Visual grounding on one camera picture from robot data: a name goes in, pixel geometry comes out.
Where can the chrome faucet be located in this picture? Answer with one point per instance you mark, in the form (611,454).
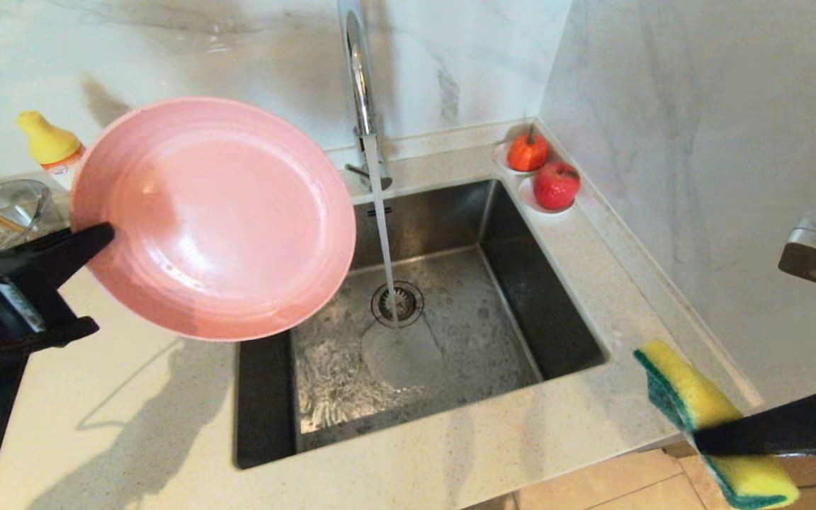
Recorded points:
(358,85)

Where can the pink plate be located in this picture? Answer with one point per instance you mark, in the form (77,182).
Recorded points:
(217,219)

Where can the small white dish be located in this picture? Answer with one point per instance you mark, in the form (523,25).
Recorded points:
(500,161)
(525,198)

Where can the yellow green sponge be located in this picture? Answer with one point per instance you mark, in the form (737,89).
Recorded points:
(691,397)

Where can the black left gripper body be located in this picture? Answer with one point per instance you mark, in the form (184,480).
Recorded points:
(4,319)

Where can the yellow-capped dish soap bottle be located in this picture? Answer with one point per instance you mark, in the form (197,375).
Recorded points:
(50,142)

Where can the red apple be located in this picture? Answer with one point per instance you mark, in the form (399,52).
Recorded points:
(557,185)

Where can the metal sink drain strainer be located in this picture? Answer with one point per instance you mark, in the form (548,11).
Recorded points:
(411,304)

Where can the stainless steel sink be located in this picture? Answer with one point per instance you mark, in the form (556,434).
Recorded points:
(465,354)

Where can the orange red tomato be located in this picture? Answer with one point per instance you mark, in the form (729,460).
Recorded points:
(528,151)

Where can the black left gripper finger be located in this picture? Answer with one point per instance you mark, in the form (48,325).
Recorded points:
(54,255)

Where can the clear glass bowl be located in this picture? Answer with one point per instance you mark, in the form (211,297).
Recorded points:
(25,205)

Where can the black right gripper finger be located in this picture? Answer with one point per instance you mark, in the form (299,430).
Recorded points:
(790,428)

